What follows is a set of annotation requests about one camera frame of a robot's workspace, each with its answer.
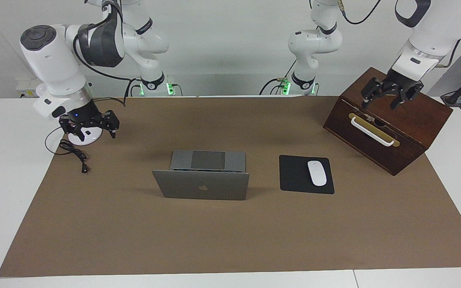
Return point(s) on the white desk lamp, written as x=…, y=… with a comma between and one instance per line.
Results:
x=94, y=138

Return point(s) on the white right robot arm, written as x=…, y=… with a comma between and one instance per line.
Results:
x=50, y=60

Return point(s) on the dark brown wooden box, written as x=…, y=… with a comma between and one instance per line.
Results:
x=414, y=120

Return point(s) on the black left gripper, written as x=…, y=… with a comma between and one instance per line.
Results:
x=399, y=80

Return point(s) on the black mouse pad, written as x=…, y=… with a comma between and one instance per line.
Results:
x=294, y=176

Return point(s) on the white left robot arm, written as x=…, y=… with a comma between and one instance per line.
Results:
x=314, y=42

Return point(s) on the white computer mouse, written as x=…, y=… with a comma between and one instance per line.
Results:
x=317, y=174

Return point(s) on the white wall socket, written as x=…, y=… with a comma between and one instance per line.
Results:
x=24, y=86

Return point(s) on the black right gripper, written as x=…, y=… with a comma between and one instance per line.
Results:
x=82, y=114

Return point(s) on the silver laptop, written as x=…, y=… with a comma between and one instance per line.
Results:
x=202, y=190

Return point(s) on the brown table mat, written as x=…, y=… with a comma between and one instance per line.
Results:
x=214, y=240

